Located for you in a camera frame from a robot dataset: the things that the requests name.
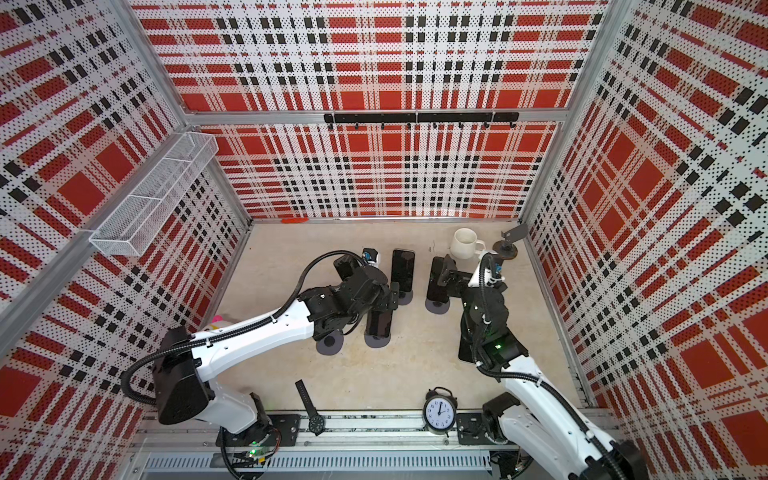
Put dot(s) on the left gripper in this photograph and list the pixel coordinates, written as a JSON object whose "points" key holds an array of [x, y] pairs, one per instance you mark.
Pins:
{"points": [[384, 301]]}

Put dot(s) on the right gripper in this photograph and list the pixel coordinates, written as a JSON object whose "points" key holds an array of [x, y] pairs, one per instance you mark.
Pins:
{"points": [[452, 277]]}

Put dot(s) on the purple phone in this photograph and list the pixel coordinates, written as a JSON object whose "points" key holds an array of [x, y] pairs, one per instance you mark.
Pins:
{"points": [[379, 321]]}

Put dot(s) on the black phone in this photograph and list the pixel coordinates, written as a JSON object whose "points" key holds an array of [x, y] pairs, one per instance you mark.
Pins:
{"points": [[469, 333], [435, 292]]}

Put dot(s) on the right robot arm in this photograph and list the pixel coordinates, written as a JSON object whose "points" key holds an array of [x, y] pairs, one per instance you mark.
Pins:
{"points": [[531, 412]]}

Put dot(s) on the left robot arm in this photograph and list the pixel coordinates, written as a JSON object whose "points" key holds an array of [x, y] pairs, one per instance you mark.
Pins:
{"points": [[180, 379]]}

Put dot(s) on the grey stand back centre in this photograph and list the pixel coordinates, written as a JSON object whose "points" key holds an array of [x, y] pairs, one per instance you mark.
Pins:
{"points": [[405, 298]]}

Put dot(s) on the grey stand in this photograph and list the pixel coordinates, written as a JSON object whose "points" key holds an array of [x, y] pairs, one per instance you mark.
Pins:
{"points": [[405, 298], [331, 344]]}

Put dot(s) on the green phone back centre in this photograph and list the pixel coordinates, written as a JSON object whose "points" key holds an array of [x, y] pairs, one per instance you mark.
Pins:
{"points": [[403, 263]]}

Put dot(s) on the grey stand far left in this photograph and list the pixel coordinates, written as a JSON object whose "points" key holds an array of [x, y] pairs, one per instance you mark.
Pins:
{"points": [[331, 344]]}

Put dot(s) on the white ceramic mug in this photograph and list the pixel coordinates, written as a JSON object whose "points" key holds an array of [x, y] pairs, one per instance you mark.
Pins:
{"points": [[466, 244]]}

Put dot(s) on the red marker pen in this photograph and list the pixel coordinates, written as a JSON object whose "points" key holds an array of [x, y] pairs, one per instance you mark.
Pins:
{"points": [[294, 221]]}

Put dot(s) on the black alarm clock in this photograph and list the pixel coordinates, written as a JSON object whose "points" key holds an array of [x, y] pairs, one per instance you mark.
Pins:
{"points": [[439, 411]]}

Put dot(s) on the black wrist watch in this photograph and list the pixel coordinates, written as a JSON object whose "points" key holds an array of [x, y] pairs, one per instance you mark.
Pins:
{"points": [[316, 422]]}

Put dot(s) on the pink white plush toy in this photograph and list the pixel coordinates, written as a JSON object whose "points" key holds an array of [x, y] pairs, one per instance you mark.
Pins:
{"points": [[218, 322]]}

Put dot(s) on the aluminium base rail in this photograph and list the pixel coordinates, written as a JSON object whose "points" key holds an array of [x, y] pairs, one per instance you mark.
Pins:
{"points": [[353, 443]]}

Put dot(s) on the black hook rail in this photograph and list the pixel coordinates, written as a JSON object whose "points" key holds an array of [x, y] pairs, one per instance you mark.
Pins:
{"points": [[484, 117]]}

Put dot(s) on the white wire mesh basket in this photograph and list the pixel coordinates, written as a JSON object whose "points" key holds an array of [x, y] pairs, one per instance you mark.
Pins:
{"points": [[136, 221]]}

